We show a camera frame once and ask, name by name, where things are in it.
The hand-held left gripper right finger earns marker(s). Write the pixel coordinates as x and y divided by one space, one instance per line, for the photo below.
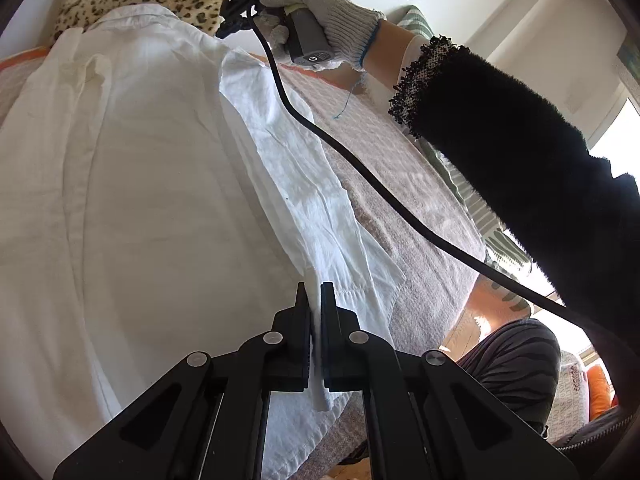
330 340

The beige plaid blanket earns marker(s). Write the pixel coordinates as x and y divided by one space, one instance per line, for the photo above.
400 170

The green and white patterned pillow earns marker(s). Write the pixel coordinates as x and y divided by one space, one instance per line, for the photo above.
480 210

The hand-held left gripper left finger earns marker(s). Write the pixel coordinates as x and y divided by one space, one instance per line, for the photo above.
302 340

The white long-sleeved shirt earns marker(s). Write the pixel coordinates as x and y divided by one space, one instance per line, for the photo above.
150 185

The person's right forearm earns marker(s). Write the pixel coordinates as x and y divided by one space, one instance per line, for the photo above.
500 125

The patterned white cloth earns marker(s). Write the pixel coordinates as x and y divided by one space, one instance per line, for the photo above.
570 390

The person's striped trouser leg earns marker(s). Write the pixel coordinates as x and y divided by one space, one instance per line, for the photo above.
515 360

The orange cushion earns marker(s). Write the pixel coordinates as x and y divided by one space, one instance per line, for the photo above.
600 390

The person's right hand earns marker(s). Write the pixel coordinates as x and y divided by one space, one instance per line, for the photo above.
335 15

